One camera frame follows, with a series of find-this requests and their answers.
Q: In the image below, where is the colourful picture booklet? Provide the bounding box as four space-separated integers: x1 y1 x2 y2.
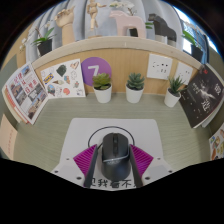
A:
208 122 224 161

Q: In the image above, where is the dark grey computer mouse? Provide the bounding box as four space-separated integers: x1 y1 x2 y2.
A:
100 132 132 181

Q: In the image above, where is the white orchid in black pot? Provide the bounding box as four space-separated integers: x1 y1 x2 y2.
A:
19 19 57 57
109 0 154 38

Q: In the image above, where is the white sticker sheet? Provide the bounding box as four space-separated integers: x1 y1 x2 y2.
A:
39 58 87 100

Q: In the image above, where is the pale grey curtain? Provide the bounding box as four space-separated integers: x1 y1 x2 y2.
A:
24 0 183 61

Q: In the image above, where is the spiky succulent in white pot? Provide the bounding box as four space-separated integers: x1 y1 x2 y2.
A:
163 75 185 108

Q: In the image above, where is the white wall socket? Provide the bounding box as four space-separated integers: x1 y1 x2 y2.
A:
173 61 194 86
146 53 174 81

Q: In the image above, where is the black cover book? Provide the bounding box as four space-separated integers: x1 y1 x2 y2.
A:
178 63 224 129

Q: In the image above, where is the white printed mouse pad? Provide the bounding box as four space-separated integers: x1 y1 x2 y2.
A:
51 117 166 192

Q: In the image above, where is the pink horse figurine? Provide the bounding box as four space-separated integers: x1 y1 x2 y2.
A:
109 9 148 39

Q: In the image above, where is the white book with photo cover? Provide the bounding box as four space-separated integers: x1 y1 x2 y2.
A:
1 61 49 125

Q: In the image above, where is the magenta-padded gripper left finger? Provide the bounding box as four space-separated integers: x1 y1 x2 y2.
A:
50 143 100 188

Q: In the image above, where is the purple round number sticker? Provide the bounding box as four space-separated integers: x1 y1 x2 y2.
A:
80 56 113 87

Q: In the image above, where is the small black horse figurine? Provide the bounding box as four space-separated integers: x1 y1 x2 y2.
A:
164 28 178 47

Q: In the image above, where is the wooden mannequin figure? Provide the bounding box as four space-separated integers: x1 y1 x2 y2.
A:
85 0 108 38

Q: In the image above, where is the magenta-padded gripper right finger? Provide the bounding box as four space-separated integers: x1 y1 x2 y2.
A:
129 143 176 188

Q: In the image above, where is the large black horse figurine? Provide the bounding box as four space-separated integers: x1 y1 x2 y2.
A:
147 13 171 44

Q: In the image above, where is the green plant in black pot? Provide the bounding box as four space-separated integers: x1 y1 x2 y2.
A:
181 23 209 63

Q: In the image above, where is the wooden desk back panel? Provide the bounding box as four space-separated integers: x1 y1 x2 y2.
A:
31 35 214 98

